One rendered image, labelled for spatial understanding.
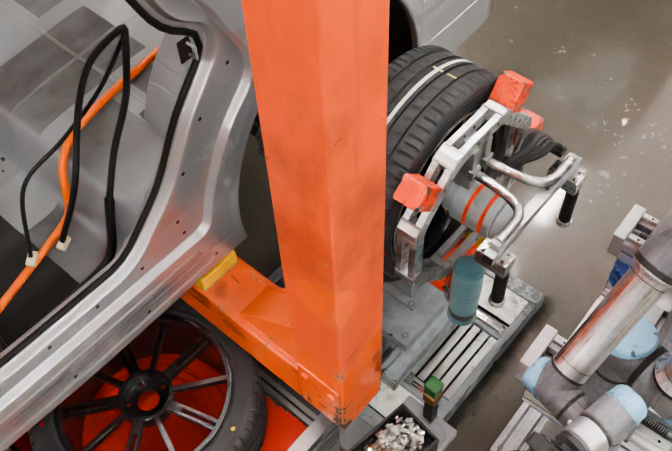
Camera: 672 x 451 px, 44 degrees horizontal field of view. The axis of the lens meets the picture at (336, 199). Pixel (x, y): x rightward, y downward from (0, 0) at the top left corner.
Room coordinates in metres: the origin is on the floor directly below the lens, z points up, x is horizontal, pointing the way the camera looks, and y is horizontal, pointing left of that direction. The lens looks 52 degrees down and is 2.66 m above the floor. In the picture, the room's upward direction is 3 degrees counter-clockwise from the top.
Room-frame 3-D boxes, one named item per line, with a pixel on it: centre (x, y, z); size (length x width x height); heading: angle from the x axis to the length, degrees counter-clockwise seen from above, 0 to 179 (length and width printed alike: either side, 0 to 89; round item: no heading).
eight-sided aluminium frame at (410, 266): (1.41, -0.36, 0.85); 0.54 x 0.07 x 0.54; 137
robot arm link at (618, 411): (0.59, -0.49, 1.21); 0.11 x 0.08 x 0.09; 124
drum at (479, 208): (1.36, -0.41, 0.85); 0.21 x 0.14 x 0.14; 47
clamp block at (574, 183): (1.39, -0.62, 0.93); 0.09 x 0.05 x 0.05; 47
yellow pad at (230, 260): (1.34, 0.39, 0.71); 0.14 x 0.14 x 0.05; 47
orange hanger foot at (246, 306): (1.22, 0.26, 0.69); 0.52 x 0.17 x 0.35; 47
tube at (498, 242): (1.25, -0.38, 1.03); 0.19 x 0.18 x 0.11; 47
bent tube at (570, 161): (1.39, -0.51, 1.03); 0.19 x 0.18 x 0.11; 47
